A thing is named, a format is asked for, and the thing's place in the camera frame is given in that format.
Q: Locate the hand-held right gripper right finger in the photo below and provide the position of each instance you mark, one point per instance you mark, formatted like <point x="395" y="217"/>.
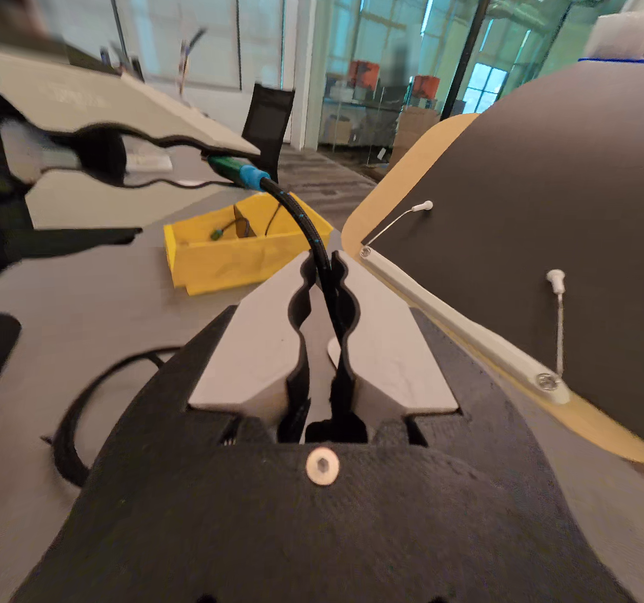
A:
<point x="397" y="361"/>

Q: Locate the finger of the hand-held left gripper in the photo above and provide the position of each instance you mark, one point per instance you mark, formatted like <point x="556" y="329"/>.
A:
<point x="90" y="205"/>
<point x="100" y="95"/>

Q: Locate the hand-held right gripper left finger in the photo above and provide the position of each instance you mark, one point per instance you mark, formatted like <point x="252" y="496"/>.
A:
<point x="246" y="361"/>

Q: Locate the yellow plastic bin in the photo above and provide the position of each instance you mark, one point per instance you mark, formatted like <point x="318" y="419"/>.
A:
<point x="226" y="266"/>

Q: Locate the black HDMI switch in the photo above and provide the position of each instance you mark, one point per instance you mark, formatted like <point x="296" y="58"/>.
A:
<point x="65" y="427"/>

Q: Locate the white board stand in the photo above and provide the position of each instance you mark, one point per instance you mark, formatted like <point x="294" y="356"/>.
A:
<point x="453" y="319"/>

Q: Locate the orange black machine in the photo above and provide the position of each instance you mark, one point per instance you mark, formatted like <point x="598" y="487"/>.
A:
<point x="426" y="86"/>
<point x="365" y="75"/>

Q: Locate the black pole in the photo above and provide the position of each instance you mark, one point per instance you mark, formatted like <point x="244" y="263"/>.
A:
<point x="471" y="44"/>

